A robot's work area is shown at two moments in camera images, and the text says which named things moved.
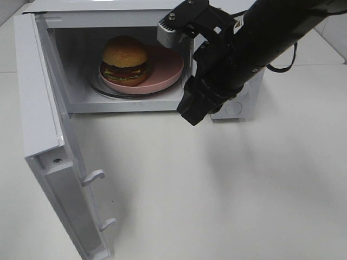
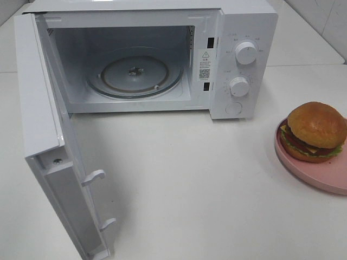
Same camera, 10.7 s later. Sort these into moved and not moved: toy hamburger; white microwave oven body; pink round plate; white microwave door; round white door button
Moved: pink round plate; toy hamburger
Not moved: white microwave door; white microwave oven body; round white door button
